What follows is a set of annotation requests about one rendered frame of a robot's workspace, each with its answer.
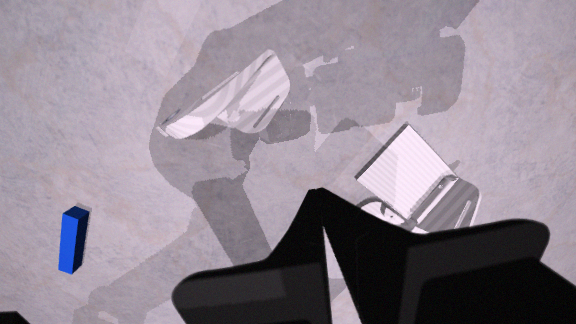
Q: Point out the blue rectangular block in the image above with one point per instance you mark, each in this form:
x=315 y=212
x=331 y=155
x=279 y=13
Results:
x=73 y=234

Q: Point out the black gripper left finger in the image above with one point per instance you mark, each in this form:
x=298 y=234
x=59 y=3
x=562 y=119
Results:
x=290 y=284

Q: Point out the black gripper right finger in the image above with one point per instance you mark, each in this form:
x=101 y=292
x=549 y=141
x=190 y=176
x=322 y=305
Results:
x=384 y=266

